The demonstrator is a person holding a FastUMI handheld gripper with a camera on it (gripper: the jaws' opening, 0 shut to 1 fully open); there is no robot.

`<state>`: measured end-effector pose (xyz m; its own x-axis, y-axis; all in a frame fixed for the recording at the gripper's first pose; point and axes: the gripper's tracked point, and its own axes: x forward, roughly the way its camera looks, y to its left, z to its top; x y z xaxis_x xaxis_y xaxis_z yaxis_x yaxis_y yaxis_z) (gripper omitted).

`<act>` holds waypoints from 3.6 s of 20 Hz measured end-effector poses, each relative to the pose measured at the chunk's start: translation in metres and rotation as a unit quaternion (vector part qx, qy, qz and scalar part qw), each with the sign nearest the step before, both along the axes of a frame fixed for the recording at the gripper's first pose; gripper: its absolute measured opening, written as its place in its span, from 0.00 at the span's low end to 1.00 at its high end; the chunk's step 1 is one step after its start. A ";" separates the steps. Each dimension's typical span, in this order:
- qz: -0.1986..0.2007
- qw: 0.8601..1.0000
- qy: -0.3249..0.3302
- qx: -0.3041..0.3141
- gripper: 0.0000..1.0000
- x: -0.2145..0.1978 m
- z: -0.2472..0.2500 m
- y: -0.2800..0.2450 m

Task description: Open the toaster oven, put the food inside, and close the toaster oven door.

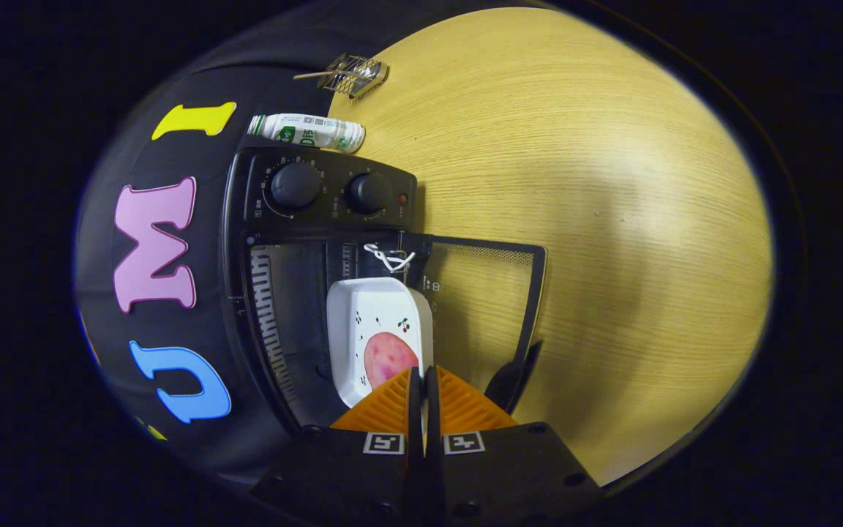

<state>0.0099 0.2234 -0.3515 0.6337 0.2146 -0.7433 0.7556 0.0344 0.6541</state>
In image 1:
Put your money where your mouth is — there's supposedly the metal wire basket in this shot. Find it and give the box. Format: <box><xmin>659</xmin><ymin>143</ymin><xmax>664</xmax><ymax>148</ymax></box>
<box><xmin>317</xmin><ymin>53</ymin><xmax>391</xmax><ymax>99</ymax></box>

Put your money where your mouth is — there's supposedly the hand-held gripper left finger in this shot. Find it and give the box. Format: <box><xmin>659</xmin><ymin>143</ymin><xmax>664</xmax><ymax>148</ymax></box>
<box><xmin>250</xmin><ymin>366</ymin><xmax>423</xmax><ymax>525</ymax></box>

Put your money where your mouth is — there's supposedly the pink ham slice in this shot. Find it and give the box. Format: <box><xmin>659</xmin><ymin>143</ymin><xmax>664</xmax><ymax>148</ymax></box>
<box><xmin>364</xmin><ymin>332</ymin><xmax>420</xmax><ymax>389</ymax></box>

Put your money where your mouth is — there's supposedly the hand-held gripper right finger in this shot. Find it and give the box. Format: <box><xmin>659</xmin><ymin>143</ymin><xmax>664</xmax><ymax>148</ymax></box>
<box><xmin>425</xmin><ymin>365</ymin><xmax>602</xmax><ymax>525</ymax></box>

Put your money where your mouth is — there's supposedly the white string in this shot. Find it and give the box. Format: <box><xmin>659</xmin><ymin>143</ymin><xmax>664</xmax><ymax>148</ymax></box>
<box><xmin>364</xmin><ymin>243</ymin><xmax>416</xmax><ymax>274</ymax></box>

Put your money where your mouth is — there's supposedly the white cherry print dish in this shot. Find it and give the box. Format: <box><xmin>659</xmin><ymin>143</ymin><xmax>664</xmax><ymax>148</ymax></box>
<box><xmin>326</xmin><ymin>277</ymin><xmax>435</xmax><ymax>408</ymax></box>

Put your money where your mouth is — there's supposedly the black toaster oven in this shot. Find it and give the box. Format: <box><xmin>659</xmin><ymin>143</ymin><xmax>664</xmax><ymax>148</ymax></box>
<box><xmin>220</xmin><ymin>134</ymin><xmax>548</xmax><ymax>444</ymax></box>

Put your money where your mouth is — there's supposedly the white drink bottle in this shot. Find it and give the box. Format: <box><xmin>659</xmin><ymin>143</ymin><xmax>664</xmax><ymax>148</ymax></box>
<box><xmin>247</xmin><ymin>113</ymin><xmax>367</xmax><ymax>154</ymax></box>

